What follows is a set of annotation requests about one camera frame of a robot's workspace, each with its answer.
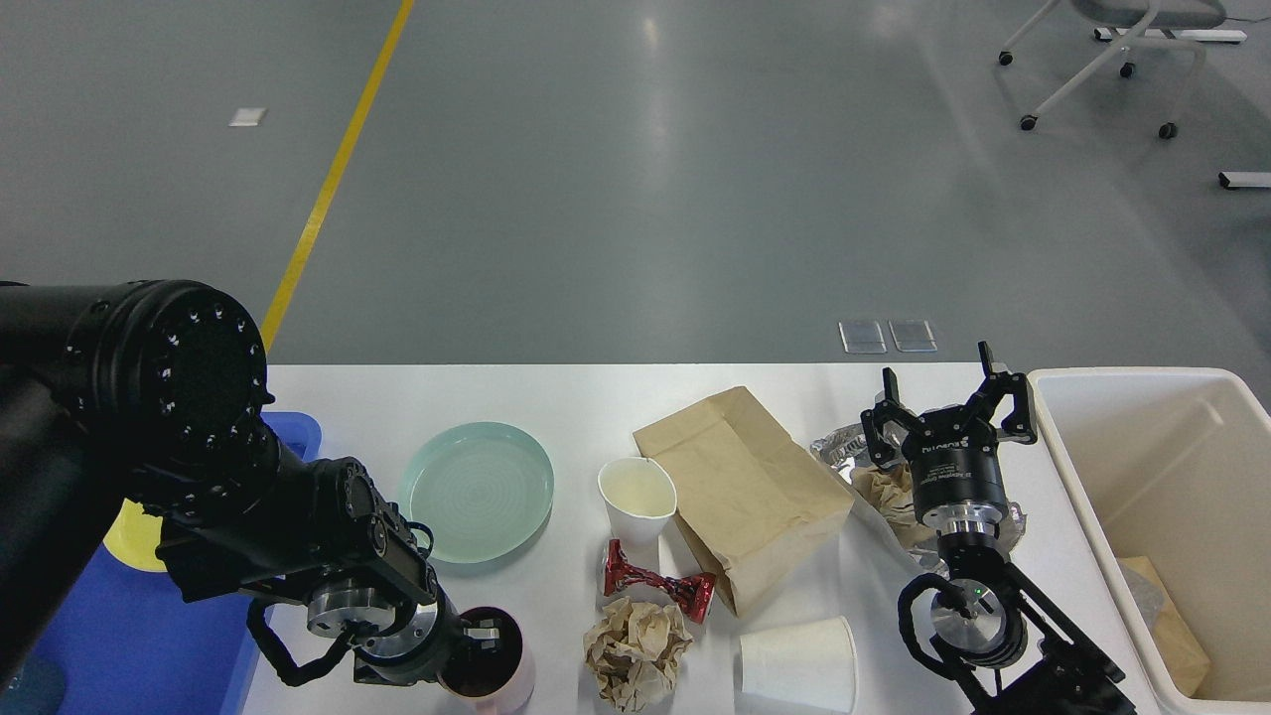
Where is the brown paper bag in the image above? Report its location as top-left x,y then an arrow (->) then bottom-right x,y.
633,386 -> 855,618

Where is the red foil candy wrapper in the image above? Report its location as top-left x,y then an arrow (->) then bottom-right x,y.
599,538 -> 717,625

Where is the left floor socket plate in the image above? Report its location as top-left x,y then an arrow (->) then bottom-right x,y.
838,320 -> 888,356

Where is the white table leg base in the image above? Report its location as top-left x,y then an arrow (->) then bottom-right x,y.
1093,27 -> 1248,44

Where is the lying white paper cup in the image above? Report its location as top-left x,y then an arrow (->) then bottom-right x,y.
738,615 -> 859,714

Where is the pink mug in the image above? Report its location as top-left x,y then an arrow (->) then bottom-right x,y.
440,606 -> 536,714

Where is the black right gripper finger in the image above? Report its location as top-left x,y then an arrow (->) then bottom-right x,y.
961,342 -> 1037,444
860,370 -> 927,470

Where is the brown paper in bin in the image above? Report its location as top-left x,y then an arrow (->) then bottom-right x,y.
1117,556 -> 1211,697

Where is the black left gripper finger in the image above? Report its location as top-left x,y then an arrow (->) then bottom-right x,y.
438,671 -> 496,698
451,613 -> 522,688

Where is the white furniture foot right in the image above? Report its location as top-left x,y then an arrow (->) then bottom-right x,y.
1218,171 -> 1271,190

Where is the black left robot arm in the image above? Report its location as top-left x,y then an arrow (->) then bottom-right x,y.
1,279 -> 525,695

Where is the dark teal mug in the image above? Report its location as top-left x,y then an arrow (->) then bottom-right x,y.
1,657 -> 67,714

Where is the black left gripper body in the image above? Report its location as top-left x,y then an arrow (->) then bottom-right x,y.
353,587 -> 461,686

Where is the floor socket plate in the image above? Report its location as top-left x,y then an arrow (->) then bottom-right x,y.
838,320 -> 888,356
887,320 -> 938,354

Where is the blue plastic tray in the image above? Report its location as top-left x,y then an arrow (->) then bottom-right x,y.
3,436 -> 261,714

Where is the crumpled brown paper napkin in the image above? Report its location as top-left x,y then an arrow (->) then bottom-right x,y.
849,465 -> 938,551

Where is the white plastic bin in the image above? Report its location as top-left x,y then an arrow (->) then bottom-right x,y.
1030,366 -> 1270,714

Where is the yellow plate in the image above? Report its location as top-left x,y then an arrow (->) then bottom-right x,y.
100,500 -> 167,573

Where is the mint green plate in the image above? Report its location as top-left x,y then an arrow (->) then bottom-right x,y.
398,422 -> 555,565

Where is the crumpled brown paper ball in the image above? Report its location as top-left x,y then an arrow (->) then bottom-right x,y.
583,597 -> 694,714

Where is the crumpled aluminium foil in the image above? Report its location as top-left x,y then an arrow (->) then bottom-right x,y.
810,425 -> 1028,577

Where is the upright white paper cup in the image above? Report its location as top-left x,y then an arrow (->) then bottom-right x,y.
597,457 -> 679,549

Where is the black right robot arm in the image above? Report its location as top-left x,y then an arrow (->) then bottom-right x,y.
860,343 -> 1136,714

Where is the white floor marker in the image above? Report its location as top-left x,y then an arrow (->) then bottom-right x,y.
228,107 -> 268,128

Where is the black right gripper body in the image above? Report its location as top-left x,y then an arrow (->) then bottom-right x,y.
905,429 -> 1009,538

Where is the right floor socket plate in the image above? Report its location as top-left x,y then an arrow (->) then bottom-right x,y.
887,320 -> 938,354

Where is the white office chair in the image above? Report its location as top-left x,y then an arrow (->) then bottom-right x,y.
1021,1 -> 1229,141

